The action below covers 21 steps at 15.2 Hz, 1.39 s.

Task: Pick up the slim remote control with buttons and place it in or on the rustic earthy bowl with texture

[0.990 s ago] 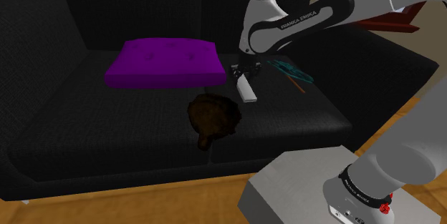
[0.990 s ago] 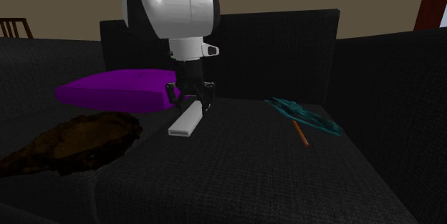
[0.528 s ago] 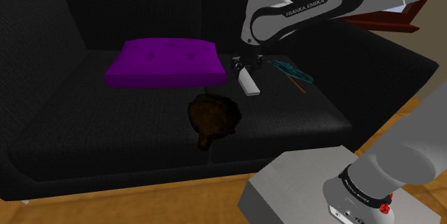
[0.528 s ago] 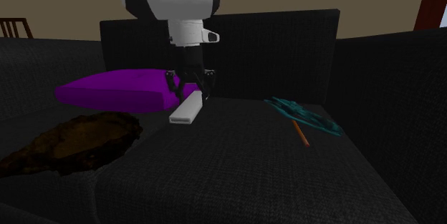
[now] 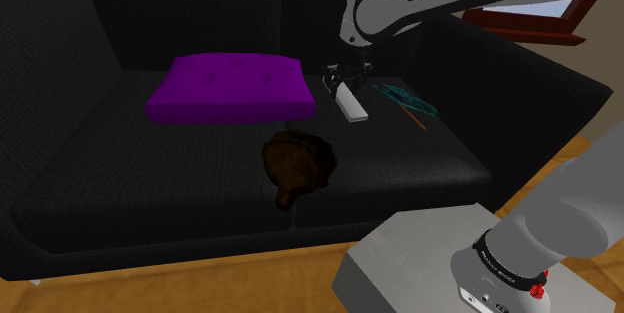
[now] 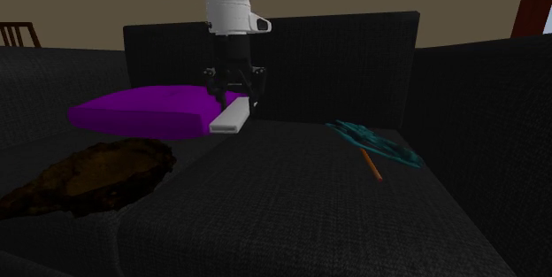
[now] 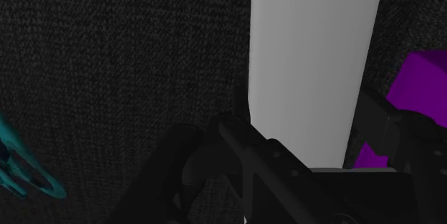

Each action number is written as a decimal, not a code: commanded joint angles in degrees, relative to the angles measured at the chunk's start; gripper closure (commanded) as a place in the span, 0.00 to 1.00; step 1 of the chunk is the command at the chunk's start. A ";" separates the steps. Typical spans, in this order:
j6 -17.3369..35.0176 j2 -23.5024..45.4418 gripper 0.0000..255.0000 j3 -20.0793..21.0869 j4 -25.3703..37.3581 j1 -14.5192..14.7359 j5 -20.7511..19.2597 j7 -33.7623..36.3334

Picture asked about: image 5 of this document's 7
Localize orange pencil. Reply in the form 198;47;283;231
400;105;428;132

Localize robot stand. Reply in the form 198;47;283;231
331;203;624;313

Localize black sofa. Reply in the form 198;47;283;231
0;0;614;283

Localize brown plush toy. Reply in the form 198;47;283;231
261;129;340;212

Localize purple cushion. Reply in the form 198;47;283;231
145;52;317;125

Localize teal openwork flat object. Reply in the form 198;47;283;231
372;83;439;118

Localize dark red framed window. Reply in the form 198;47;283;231
461;0;606;48

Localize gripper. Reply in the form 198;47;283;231
322;46;376;95

